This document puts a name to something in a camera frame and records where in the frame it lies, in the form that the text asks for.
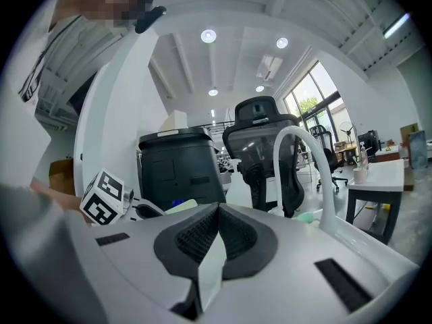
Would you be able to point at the black high-back mesh chair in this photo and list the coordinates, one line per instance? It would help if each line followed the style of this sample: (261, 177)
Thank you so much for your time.
(256, 147)

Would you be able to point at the person's white clothing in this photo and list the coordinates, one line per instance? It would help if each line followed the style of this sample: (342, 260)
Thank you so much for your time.
(17, 130)

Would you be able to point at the round ceiling light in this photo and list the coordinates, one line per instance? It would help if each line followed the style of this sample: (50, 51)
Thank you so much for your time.
(260, 88)
(208, 36)
(213, 92)
(282, 42)

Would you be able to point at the pale cup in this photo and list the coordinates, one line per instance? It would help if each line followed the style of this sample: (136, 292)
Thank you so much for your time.
(360, 177)

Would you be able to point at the black box machine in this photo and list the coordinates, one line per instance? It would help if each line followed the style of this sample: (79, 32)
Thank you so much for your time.
(368, 143)

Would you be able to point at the white curved faucet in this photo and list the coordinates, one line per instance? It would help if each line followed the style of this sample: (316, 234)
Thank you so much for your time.
(324, 181)

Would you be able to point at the flat cardboard box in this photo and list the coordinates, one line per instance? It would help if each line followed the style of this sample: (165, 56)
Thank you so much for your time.
(409, 132)

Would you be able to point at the brown cardboard box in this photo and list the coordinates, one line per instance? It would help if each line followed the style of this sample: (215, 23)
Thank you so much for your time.
(62, 177)

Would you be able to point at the person's left forearm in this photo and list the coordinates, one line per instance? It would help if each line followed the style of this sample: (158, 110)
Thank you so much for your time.
(57, 197)

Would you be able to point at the black frame table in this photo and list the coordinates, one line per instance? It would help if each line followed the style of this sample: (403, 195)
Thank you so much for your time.
(352, 208)

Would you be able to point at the black head-mounted camera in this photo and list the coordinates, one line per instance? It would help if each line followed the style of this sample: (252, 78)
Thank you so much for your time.
(148, 19)

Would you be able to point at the large white ceramic sink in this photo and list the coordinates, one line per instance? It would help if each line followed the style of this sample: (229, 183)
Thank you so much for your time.
(378, 245)

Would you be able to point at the clear plastic jug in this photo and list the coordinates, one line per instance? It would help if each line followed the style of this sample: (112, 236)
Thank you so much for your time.
(403, 152)

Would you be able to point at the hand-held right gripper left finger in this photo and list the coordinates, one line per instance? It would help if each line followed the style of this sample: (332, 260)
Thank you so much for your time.
(118, 265)

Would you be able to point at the blue-grey framed panel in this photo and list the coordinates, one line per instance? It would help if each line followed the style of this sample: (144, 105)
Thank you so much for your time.
(418, 150)

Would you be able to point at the ceiling light bar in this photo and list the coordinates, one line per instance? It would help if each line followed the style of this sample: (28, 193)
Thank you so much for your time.
(396, 25)

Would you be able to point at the standing fan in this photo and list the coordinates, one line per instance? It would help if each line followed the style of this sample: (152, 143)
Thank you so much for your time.
(347, 132)

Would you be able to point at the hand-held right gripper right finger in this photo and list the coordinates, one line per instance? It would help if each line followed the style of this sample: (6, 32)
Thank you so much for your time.
(290, 282)

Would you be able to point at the blue bottle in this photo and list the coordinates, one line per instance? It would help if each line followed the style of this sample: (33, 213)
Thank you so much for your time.
(177, 202)

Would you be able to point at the clear pump bottle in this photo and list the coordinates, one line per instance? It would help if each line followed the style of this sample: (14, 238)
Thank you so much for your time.
(363, 155)

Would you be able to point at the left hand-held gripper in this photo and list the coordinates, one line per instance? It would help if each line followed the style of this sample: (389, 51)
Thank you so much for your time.
(101, 197)

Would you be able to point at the black swivel office chair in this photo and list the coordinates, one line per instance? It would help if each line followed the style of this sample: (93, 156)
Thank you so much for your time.
(332, 160)

